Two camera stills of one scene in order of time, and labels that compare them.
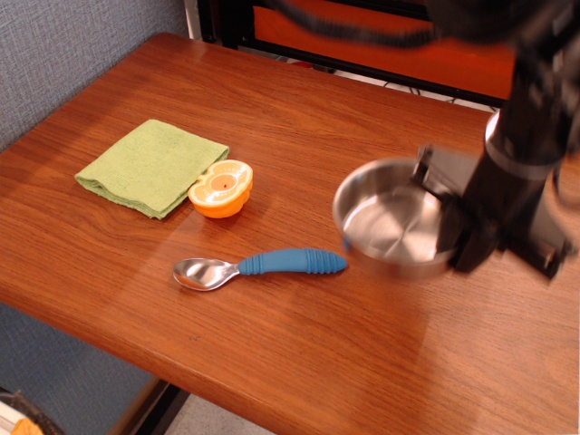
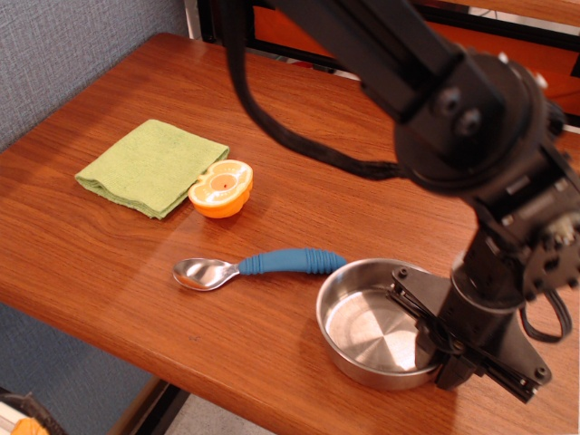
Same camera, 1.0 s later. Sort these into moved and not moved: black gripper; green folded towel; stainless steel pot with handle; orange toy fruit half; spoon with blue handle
Moved: black gripper; stainless steel pot with handle
Not moved: green folded towel; orange toy fruit half; spoon with blue handle
